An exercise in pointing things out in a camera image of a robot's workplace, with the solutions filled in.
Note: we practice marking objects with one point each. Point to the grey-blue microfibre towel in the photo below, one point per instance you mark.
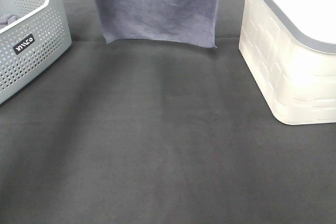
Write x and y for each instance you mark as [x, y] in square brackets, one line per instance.
[186, 21]

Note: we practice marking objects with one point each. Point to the grey towel inside basket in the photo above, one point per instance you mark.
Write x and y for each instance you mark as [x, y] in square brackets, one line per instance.
[7, 19]

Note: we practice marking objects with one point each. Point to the black table cloth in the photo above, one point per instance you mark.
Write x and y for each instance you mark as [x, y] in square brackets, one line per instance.
[140, 131]

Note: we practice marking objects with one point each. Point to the white basket with grey rim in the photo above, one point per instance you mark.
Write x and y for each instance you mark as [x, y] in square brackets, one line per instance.
[289, 48]

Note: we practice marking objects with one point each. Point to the grey perforated plastic basket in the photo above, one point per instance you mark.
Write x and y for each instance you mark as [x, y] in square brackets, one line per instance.
[32, 43]

